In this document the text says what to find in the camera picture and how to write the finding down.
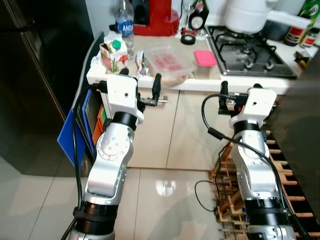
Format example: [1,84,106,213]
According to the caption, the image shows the clear wine glass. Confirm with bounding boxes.
[181,0,197,30]

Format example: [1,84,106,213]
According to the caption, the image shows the clear plastic food container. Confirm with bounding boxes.
[144,46,197,87]

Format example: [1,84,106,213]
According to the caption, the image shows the milk carton green cap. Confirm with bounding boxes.
[100,39,129,74]

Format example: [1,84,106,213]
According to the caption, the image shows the small pink-lidded container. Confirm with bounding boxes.
[193,49,219,80]

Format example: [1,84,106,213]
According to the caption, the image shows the dark grey pot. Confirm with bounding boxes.
[261,20,292,42]

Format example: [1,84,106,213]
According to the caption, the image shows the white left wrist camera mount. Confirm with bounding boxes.
[106,75,146,124]

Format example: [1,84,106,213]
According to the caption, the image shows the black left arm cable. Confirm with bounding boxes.
[60,82,110,240]

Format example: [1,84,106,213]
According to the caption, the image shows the black tape roll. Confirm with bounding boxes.
[180,33,197,46]

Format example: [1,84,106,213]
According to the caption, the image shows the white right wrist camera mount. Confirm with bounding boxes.
[229,87,278,130]

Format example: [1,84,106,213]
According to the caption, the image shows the blue flat board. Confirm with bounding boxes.
[57,89,95,167]

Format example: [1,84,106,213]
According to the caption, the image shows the white pot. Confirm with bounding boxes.
[223,0,312,35]

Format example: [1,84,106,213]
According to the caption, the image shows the black round-dial gadget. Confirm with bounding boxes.
[188,9,210,32]

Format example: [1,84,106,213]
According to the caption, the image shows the orange and green boards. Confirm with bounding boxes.
[91,102,109,147]

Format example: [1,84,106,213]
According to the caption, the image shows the cream kitchen cabinet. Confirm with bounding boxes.
[102,86,238,171]

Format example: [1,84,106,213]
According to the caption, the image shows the clear water bottle blue label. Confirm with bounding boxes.
[114,0,136,57]

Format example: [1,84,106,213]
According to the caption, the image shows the green printed package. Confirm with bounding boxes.
[299,0,320,32]

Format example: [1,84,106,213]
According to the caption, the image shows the grey glossy tall appliance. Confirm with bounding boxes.
[269,50,320,221]

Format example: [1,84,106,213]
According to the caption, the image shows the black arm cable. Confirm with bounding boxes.
[60,82,110,240]
[201,93,307,240]

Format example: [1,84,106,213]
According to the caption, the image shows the red coffee machine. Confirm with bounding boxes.
[132,0,180,37]

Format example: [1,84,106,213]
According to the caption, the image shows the dark can red label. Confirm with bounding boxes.
[302,30,319,49]
[284,26,307,47]

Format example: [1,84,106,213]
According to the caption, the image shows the black fridge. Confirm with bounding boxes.
[0,0,96,177]

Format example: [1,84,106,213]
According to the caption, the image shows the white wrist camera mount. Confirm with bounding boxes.
[229,87,278,130]
[106,75,146,124]

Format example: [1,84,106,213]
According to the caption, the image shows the wooden slat rack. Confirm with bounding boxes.
[209,129,320,240]

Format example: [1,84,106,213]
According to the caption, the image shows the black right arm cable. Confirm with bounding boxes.
[201,93,307,240]

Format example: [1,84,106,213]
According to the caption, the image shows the steel gas hob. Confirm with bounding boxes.
[206,25,299,80]

